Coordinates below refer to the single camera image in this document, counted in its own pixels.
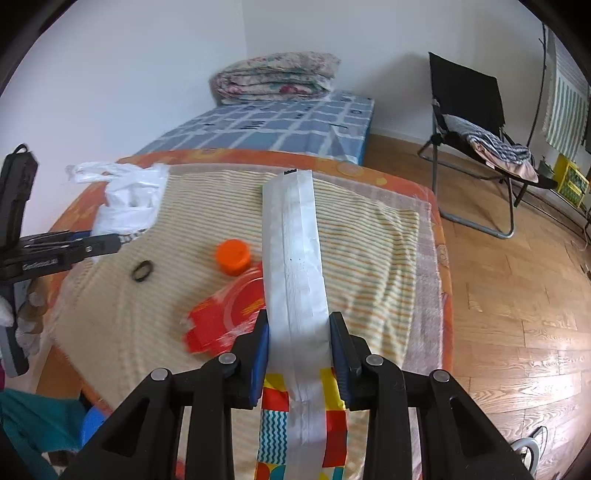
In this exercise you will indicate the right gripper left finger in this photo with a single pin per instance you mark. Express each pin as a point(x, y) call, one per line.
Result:
point(252, 354)

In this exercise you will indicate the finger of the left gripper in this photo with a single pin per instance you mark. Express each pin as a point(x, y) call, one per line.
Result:
point(68, 246)

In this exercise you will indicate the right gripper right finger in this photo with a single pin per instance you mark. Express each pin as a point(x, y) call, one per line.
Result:
point(352, 376)

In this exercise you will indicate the red medicine box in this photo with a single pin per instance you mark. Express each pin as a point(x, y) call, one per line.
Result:
point(212, 326)

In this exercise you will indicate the white colourful snack wrapper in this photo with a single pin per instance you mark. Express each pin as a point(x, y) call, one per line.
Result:
point(303, 429)

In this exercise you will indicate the orange plastic cap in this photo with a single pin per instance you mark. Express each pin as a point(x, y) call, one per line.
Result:
point(233, 257)

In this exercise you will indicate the white plastic bag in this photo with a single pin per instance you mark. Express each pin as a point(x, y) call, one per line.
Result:
point(132, 195)

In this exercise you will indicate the white gloved left hand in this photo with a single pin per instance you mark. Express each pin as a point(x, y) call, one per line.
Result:
point(30, 318)

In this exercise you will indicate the blue checked mattress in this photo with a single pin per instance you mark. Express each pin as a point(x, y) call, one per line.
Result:
point(336, 127)

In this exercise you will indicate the black folding chair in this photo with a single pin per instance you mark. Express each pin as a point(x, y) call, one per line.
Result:
point(468, 116)

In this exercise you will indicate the striped cloth on chair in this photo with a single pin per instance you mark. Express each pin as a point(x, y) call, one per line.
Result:
point(514, 159)

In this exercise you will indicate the yellow plastic crate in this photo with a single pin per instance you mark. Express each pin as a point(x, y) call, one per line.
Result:
point(572, 185)

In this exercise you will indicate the folded floral quilt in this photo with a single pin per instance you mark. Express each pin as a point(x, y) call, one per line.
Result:
point(304, 75)

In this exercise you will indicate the hanging striped towel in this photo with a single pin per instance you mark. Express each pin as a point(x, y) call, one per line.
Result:
point(568, 101)

